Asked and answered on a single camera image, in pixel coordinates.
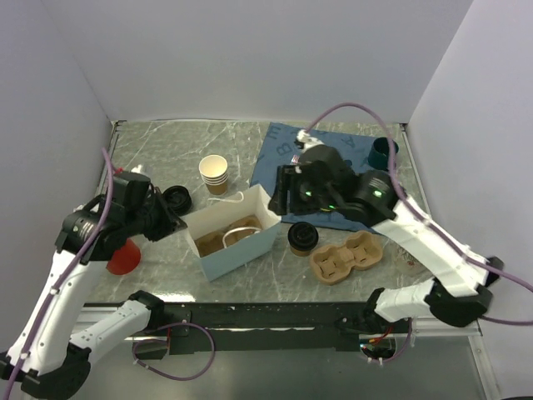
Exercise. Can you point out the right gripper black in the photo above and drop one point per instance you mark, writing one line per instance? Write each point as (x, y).
(288, 178)

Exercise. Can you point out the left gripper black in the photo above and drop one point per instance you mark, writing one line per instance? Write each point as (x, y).
(170, 218)

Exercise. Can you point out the black cup lid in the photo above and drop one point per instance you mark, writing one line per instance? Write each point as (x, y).
(303, 234)

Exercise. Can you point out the single brown paper cup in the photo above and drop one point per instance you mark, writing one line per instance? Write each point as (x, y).
(301, 251)

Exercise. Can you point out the light blue paper bag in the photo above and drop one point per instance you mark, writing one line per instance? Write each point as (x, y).
(252, 201)

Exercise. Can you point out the stack of brown paper cups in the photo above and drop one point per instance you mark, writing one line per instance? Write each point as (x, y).
(213, 170)

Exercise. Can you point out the brown cardboard cup carrier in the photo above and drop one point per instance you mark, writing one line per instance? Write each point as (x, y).
(224, 237)

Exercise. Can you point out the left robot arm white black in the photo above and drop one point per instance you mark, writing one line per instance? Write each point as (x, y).
(48, 359)

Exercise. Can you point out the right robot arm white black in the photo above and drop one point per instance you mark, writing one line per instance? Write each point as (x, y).
(457, 293)

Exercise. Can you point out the stack of black lids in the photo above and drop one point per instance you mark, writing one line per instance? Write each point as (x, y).
(178, 200)

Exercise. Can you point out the red cup holder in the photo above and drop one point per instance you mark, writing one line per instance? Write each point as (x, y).
(125, 259)

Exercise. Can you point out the dark green enamel mug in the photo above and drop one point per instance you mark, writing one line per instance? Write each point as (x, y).
(379, 154)

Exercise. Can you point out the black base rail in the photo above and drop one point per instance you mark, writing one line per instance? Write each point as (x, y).
(203, 326)

